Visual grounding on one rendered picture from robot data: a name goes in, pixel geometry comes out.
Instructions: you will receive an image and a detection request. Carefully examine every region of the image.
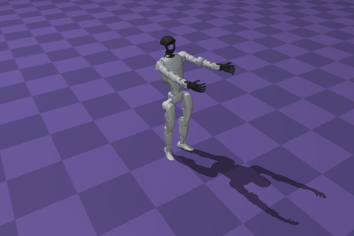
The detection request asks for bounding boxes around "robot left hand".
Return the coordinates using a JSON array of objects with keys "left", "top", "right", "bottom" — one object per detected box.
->
[{"left": 216, "top": 62, "right": 235, "bottom": 75}]

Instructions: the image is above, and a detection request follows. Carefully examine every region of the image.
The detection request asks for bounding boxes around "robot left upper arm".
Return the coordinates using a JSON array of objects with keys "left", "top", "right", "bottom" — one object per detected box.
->
[{"left": 178, "top": 51, "right": 204, "bottom": 66}]

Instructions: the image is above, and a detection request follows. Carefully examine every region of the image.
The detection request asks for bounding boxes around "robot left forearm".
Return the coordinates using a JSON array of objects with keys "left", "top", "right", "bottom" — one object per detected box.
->
[{"left": 203, "top": 59, "right": 220, "bottom": 70}]

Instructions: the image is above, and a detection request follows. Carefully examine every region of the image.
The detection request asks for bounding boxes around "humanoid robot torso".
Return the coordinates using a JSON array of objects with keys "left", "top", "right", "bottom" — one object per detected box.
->
[{"left": 160, "top": 51, "right": 184, "bottom": 105}]

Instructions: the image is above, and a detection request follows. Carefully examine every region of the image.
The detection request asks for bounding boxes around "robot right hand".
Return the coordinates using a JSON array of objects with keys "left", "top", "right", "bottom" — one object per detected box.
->
[{"left": 184, "top": 80, "right": 206, "bottom": 93}]

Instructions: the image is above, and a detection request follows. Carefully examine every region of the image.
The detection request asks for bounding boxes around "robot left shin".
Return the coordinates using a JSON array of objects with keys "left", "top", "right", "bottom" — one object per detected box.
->
[{"left": 179, "top": 121, "right": 189, "bottom": 145}]

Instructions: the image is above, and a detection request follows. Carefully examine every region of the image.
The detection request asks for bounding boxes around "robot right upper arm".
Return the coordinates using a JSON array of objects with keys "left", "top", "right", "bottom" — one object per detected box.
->
[{"left": 155, "top": 60, "right": 178, "bottom": 78}]

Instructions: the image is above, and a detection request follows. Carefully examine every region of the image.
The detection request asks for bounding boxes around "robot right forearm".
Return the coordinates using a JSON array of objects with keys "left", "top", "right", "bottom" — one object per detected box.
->
[{"left": 168, "top": 72, "right": 187, "bottom": 88}]

